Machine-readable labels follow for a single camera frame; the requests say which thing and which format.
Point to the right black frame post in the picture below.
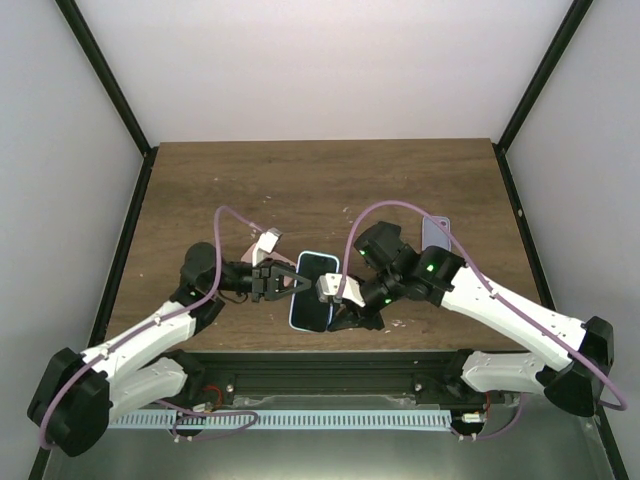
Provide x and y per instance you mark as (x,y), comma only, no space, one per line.
(562,38)

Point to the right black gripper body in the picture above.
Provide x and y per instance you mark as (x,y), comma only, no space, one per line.
(389,291)

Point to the purple phone case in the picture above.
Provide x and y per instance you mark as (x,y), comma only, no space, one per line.
(434,232)

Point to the black frame post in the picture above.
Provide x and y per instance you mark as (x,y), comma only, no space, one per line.
(562,38)
(81,30)

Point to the pink phone case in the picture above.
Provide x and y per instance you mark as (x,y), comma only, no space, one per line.
(248,255)

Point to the left black frame post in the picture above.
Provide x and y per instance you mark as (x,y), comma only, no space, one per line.
(81,30)

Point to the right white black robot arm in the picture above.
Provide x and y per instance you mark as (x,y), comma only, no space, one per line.
(564,358)

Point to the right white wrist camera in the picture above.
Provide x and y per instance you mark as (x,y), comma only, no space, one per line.
(336,288)

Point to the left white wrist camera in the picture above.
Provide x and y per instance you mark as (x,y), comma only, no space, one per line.
(265,247)

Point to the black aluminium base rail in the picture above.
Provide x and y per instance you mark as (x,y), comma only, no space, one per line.
(423,377)

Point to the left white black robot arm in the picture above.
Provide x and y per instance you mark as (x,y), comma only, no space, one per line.
(80,394)

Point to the phone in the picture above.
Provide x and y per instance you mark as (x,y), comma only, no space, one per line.
(307,313)

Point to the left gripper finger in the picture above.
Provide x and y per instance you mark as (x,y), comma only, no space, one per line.
(281,290)
(286,275)

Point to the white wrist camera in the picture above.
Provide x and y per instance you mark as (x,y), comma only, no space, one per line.
(336,288)
(265,247)

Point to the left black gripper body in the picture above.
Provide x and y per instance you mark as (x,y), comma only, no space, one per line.
(262,279)

